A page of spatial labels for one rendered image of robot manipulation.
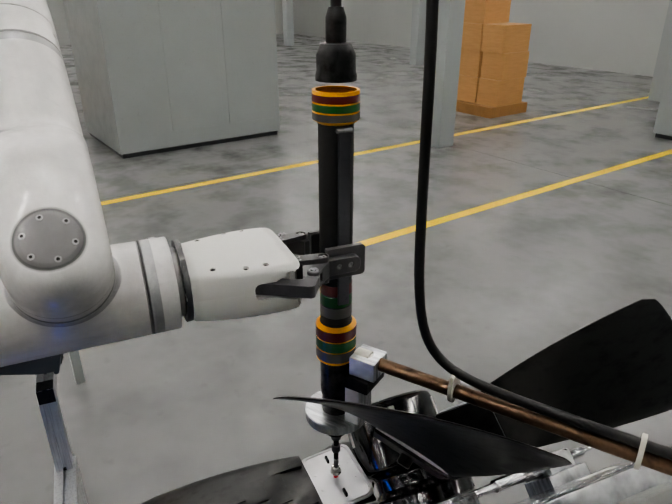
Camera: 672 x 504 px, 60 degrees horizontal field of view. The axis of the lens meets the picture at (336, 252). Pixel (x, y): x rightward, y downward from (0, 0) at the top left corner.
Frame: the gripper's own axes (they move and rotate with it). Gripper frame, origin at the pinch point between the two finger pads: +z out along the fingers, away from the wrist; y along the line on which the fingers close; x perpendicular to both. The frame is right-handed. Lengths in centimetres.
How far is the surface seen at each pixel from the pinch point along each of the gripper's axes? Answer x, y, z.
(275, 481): -30.2, -2.4, -7.1
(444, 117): -115, -512, 356
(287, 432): -149, -136, 36
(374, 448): -26.8, 0.8, 4.6
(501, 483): -37.7, 3.4, 23.0
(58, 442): -56, -52, -36
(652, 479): -36, 12, 41
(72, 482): -63, -48, -35
